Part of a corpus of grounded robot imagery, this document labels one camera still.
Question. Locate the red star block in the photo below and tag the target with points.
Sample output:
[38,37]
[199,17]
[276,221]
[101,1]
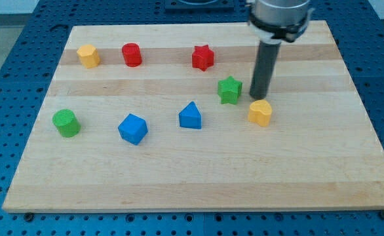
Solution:
[202,57]

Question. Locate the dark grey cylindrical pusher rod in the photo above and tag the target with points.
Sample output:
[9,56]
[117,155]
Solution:
[263,70]

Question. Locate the yellow heart block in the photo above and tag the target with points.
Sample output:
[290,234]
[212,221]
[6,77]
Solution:
[260,112]

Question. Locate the blue triangle block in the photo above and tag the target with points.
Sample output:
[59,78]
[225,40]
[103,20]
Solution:
[190,117]

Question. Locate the light wooden board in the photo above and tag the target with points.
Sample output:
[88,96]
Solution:
[319,151]

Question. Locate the blue cube block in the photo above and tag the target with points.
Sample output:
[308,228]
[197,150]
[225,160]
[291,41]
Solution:
[133,129]

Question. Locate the green cylinder block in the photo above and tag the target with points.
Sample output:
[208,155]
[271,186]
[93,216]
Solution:
[66,123]

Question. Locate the yellow hexagon block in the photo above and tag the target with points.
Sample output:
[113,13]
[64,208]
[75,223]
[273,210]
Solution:
[88,55]

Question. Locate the green star block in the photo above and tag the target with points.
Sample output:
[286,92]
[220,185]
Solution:
[229,90]

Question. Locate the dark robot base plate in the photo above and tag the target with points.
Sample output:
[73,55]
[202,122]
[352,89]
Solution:
[172,5]

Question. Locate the red cylinder block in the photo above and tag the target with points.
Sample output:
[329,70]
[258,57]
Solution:
[131,54]

